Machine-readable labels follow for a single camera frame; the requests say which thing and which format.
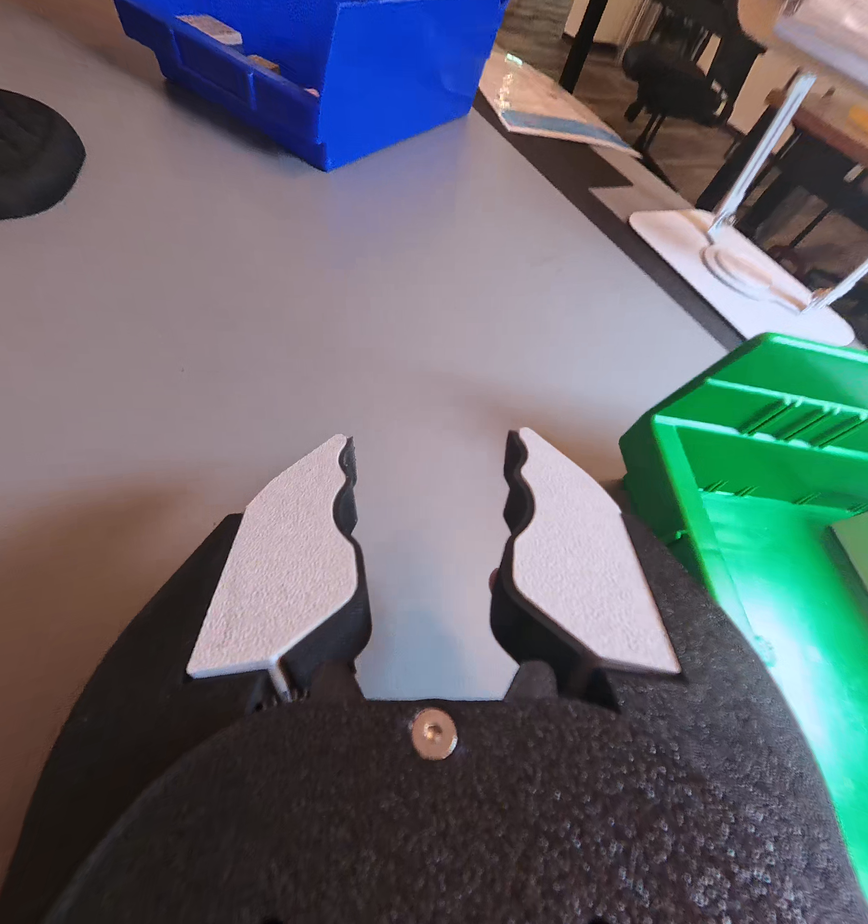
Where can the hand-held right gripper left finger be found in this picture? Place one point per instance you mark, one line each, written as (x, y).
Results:
(282, 577)

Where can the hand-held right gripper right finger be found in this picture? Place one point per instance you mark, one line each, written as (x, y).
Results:
(585, 570)

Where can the black office chair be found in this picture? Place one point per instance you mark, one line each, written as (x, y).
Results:
(665, 72)

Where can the blue plastic bin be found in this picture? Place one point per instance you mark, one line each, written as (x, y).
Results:
(390, 79)

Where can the green plastic bin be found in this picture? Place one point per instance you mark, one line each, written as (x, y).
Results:
(802, 613)

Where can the black mesh armrest pad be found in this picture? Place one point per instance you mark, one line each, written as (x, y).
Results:
(15, 151)

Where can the booklet with blue print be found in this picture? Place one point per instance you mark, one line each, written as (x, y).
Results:
(549, 108)

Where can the black desk leg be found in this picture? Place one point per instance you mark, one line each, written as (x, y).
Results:
(585, 43)

